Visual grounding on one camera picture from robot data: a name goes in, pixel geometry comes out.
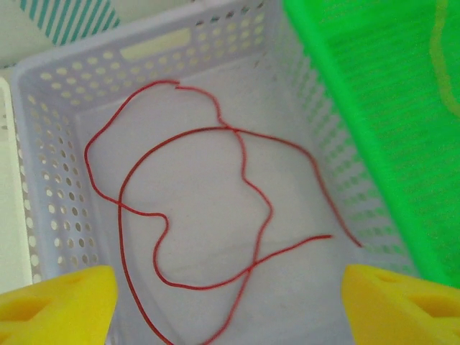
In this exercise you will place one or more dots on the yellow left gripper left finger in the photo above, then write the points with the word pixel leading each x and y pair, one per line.
pixel 61 309

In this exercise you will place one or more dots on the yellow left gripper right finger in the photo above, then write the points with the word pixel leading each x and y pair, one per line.
pixel 395 312

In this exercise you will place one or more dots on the white perforated plastic basket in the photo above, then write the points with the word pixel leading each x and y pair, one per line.
pixel 9 179

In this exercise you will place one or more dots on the purple perforated plastic basket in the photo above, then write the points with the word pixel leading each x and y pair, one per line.
pixel 201 172

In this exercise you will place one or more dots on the green mesh plastic basket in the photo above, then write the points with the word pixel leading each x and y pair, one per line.
pixel 377 108

